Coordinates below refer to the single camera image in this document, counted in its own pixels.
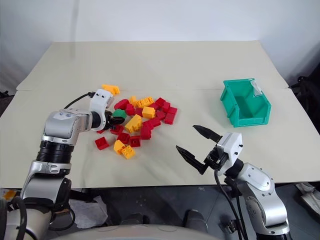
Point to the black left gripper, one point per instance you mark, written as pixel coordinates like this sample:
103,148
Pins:
109,121

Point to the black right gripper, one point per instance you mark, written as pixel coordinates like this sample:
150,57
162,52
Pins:
216,158

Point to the green toy block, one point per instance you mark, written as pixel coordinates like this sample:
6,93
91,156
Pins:
119,113

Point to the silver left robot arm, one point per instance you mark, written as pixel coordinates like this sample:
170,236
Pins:
60,123

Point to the large yellow toy block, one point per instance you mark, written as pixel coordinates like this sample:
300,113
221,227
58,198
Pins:
133,124

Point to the red rounded toy block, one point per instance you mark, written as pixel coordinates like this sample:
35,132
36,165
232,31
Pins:
121,103

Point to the yellow sloped toy block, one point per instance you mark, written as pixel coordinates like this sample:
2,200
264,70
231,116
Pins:
119,146

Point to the small yellow toy block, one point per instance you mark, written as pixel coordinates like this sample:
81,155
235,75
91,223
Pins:
133,100

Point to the yellow studded toy block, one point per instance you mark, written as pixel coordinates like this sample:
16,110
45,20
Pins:
145,102
128,151

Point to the teal plastic bin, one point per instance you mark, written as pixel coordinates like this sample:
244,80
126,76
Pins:
250,112

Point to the clear bin label holder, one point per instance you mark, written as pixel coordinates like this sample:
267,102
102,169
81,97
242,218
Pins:
256,89

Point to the white paper pile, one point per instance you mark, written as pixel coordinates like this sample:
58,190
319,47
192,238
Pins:
310,195

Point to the dark rounded shape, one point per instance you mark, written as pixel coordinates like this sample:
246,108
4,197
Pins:
196,220

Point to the white crumpled plastic sheet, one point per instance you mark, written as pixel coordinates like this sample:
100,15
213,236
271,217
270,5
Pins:
87,212

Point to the black bag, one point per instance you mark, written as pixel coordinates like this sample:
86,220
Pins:
308,100

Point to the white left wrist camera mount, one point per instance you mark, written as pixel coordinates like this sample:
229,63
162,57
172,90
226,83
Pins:
100,103

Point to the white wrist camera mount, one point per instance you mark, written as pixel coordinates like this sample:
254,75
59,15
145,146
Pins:
100,103
232,146

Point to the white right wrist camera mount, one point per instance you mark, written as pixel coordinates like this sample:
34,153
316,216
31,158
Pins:
232,146

